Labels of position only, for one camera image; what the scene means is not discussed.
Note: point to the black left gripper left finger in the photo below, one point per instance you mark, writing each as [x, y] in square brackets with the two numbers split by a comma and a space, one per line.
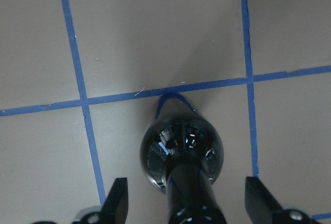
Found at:
[115, 207]

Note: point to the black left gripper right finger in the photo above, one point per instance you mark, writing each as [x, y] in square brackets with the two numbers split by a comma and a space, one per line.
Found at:
[260, 204]

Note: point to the dark wine bottle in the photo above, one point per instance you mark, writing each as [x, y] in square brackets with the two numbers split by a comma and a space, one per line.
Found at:
[182, 156]

